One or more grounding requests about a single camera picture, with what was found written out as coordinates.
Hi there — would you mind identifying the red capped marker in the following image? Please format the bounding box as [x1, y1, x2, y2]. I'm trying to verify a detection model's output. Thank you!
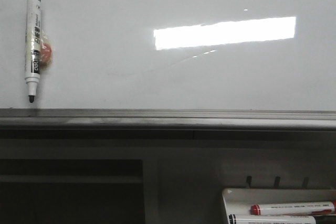
[250, 201, 335, 216]

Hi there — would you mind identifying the black capped marker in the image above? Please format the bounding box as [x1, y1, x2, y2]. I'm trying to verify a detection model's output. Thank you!
[228, 214, 317, 224]

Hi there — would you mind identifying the orange round magnet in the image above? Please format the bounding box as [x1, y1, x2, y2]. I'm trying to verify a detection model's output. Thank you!
[40, 41, 53, 66]

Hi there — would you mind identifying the grey whiteboard ledge rail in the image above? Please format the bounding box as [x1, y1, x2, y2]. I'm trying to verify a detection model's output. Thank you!
[1, 109, 335, 132]

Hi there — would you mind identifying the white marker tray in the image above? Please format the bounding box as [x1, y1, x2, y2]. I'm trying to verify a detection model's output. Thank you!
[222, 188, 335, 223]

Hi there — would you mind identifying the black white whiteboard marker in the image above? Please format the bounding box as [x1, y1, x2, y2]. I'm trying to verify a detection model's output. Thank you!
[25, 0, 42, 103]

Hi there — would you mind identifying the white whiteboard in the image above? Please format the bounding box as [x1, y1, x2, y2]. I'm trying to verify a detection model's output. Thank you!
[1, 0, 335, 111]

